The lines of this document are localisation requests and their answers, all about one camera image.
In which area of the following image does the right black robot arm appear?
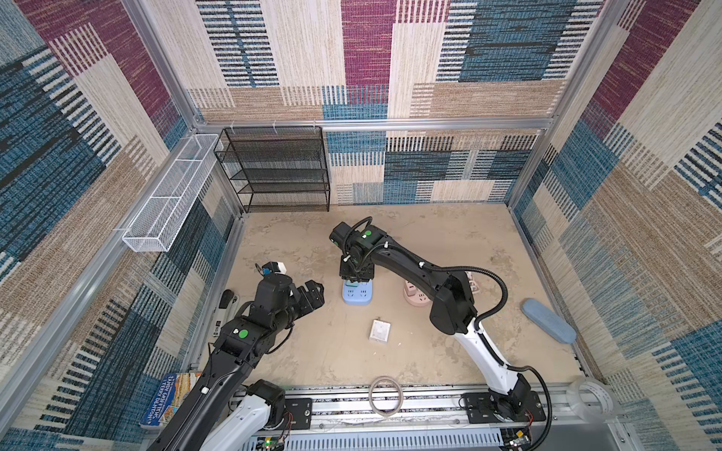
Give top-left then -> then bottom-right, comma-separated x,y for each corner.
329,216 -> 553,450

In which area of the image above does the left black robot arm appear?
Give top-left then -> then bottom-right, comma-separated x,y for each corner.
150,274 -> 325,450

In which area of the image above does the blue square power strip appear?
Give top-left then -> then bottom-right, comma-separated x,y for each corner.
342,281 -> 373,306

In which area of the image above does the pink round power strip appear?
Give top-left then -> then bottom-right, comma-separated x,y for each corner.
403,281 -> 432,307

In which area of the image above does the white square plug adapter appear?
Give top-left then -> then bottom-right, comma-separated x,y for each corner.
370,319 -> 391,343

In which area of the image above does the blue grey oval pad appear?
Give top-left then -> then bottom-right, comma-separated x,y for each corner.
521,299 -> 577,345

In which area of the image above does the clear tape roll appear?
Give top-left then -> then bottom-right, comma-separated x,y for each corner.
566,377 -> 620,423

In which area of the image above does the black wire shelf rack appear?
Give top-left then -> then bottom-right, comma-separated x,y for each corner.
215,126 -> 331,213

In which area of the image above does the grey cable ring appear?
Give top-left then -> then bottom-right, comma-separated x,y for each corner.
369,376 -> 405,418

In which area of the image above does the white mesh wall basket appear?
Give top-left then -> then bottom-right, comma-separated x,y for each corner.
122,135 -> 220,253

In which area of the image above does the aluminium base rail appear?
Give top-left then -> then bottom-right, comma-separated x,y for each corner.
199,381 -> 636,450

